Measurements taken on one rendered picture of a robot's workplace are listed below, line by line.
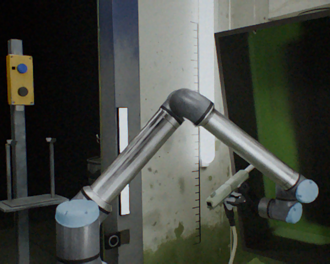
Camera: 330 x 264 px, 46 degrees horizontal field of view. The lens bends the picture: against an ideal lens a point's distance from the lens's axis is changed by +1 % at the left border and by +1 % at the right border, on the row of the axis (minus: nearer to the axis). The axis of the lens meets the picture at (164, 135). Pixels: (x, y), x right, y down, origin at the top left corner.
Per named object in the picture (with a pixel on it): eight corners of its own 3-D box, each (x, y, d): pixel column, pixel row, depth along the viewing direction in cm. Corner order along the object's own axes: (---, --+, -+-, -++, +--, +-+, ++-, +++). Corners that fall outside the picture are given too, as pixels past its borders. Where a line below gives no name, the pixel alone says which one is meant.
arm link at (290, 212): (304, 199, 167) (303, 223, 168) (276, 195, 176) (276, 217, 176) (294, 203, 160) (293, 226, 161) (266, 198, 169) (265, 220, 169)
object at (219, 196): (223, 240, 183) (211, 198, 176) (214, 237, 187) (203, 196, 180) (273, 188, 214) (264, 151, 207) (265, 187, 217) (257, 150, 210)
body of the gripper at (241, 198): (237, 215, 183) (260, 220, 175) (233, 200, 180) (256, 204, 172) (245, 207, 188) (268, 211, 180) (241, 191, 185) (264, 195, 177)
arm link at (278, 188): (305, 172, 161) (304, 202, 161) (292, 169, 172) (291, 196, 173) (284, 172, 160) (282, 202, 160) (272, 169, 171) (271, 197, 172)
